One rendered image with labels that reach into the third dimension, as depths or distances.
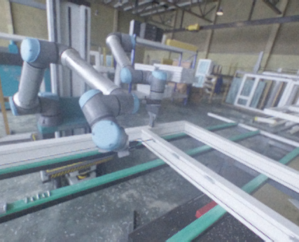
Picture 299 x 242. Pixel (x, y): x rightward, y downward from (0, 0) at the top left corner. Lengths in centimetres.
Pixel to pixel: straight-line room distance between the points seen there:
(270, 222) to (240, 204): 9
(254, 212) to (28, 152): 90
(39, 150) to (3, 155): 12
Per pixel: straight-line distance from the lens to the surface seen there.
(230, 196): 72
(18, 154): 86
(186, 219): 101
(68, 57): 101
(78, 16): 183
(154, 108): 101
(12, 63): 433
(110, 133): 51
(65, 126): 163
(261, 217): 70
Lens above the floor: 132
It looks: 20 degrees down
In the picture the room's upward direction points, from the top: 8 degrees clockwise
